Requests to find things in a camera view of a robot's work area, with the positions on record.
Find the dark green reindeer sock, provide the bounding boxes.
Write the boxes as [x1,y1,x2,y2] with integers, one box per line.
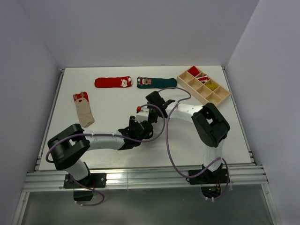
[137,77,177,89]

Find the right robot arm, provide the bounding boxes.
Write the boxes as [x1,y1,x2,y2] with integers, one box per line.
[146,91,230,183]

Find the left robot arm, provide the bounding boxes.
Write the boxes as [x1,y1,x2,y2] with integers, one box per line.
[47,116,153,187]

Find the red santa sock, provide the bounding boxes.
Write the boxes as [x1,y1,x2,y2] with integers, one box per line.
[94,76,133,88]

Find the rolled red sock in tray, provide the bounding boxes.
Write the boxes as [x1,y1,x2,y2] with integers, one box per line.
[188,66,200,77]

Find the wooden compartment tray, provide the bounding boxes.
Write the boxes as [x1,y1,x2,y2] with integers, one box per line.
[176,66,231,106]

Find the rolled striped sock in tray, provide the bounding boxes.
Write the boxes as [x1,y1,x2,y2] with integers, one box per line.
[197,75,209,83]

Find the beige reindeer sock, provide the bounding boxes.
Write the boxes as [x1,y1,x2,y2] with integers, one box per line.
[73,91,95,128]

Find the rolled yellow sock in tray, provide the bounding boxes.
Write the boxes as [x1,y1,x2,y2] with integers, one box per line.
[205,82,219,91]

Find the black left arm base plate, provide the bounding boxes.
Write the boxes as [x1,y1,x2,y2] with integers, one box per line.
[63,173,106,189]

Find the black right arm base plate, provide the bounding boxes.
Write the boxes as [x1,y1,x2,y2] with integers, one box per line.
[186,167,230,186]

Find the black box under frame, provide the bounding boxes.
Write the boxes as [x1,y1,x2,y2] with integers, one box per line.
[73,191,93,202]

